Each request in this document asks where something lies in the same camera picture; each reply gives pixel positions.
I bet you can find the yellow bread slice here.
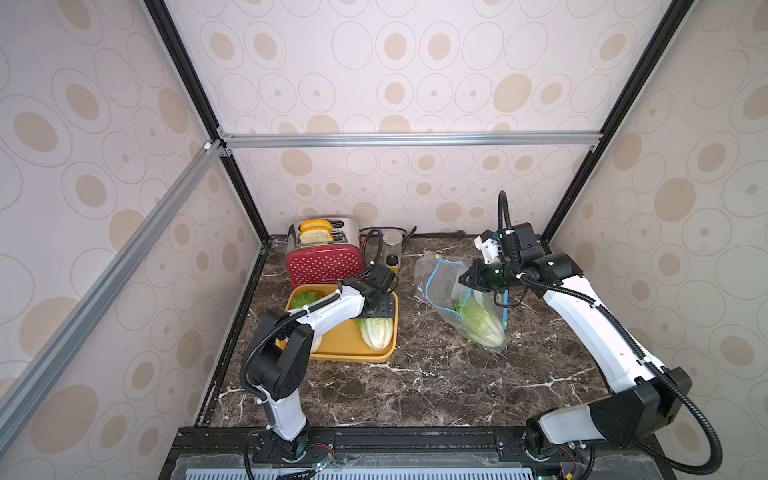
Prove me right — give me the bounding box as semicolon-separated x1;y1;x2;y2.
299;219;333;232

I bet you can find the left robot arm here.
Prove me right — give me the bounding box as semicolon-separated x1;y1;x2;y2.
239;264;397;442

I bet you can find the horizontal aluminium rail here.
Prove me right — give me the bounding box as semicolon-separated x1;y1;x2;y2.
222;131;603;149

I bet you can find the yellow spice bottle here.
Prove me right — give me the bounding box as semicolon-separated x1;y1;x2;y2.
385;254;400;275

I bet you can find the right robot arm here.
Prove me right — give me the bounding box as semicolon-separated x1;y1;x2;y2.
459;191;724;475

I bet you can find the chinese cabbage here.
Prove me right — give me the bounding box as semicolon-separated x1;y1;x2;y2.
453;294;505;349
290;290;322;354
357;318;394;352

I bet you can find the left diagonal aluminium rail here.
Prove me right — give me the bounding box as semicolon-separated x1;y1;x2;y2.
0;139;223;454

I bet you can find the yellow tray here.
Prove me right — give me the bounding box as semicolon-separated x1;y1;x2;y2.
286;284;399;363

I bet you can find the white bread slice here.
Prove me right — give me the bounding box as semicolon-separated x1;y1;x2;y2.
298;227;334;245

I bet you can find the black power cable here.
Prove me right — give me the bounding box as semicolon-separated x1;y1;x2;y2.
359;225;467;253

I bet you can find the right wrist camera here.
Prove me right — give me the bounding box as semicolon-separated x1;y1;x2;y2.
474;230;502;265

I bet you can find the clear glass jar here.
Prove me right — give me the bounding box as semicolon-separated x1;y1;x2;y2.
382;229;404;258

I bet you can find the clear zipper bag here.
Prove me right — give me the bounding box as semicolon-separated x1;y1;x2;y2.
413;252;507;352

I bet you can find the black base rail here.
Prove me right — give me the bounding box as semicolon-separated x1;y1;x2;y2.
160;427;675;479

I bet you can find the red silver toaster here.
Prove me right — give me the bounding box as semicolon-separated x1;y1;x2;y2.
285;216;364;288

